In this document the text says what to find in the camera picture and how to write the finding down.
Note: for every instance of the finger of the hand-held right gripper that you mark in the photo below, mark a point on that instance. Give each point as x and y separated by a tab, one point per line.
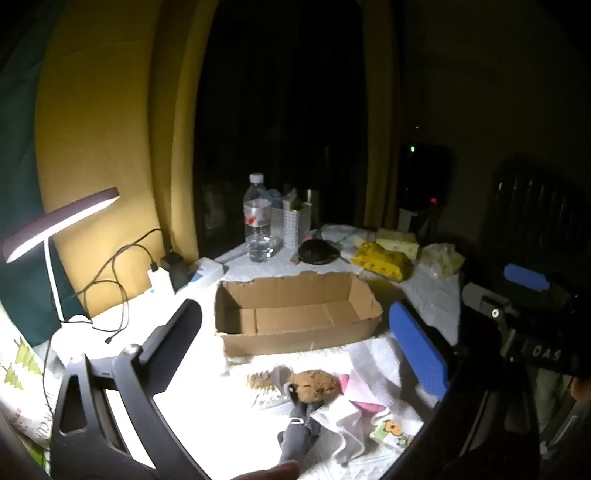
482	300
526	277

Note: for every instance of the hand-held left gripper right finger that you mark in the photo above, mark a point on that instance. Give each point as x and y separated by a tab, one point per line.
418	350

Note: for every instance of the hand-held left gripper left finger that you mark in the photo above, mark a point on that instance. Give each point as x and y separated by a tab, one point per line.
178	332

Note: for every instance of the cartoon print tissue pack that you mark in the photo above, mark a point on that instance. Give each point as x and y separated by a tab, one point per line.
392	434

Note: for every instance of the brown sponge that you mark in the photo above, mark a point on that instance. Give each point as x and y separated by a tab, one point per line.
314	385

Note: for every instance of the cardboard box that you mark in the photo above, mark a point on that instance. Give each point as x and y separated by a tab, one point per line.
295	337

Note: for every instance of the white charger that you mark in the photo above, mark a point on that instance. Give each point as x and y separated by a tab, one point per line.
159	281

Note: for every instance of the crumpled pale plastic pack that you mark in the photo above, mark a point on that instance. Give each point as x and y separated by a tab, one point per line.
441	261

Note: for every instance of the dark power adapter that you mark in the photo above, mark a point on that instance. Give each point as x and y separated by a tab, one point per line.
175	270

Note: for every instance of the white and blue box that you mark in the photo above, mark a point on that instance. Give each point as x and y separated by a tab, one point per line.
205	272

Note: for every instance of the pink cloth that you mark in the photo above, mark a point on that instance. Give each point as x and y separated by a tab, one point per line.
364	392

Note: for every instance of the dark chair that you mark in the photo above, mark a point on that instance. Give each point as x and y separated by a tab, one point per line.
531	198

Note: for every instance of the yellow printed tissue packet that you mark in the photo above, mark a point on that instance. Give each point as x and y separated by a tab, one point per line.
381	262

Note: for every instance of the pale yellow tissue pack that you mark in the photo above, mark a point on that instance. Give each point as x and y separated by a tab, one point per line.
399	241

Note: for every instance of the dark appliance with indicator lights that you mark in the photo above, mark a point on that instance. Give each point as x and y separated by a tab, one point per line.
427	180

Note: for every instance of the white wipes packet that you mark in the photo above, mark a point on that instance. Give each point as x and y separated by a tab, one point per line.
344	236

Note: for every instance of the clear water bottle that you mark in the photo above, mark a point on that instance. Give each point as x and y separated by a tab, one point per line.
258	217

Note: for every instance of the white plastic basket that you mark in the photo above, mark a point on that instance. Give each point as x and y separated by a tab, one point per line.
291	228

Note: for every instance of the white desk lamp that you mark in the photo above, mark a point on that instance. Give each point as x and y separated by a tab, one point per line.
60	221

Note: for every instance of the tree print cloth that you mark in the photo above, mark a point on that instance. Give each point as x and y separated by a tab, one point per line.
18	364

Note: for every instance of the blue plastic bag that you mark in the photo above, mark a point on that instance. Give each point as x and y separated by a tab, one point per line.
273	197

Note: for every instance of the pale packet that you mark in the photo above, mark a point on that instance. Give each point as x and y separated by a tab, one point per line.
293	199

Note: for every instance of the steel cup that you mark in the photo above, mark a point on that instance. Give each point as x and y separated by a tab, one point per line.
312	207

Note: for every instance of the yellow curtain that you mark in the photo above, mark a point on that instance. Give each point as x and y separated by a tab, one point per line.
106	138
381	138

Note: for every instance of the green curtain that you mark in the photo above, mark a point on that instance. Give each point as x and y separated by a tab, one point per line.
18	161

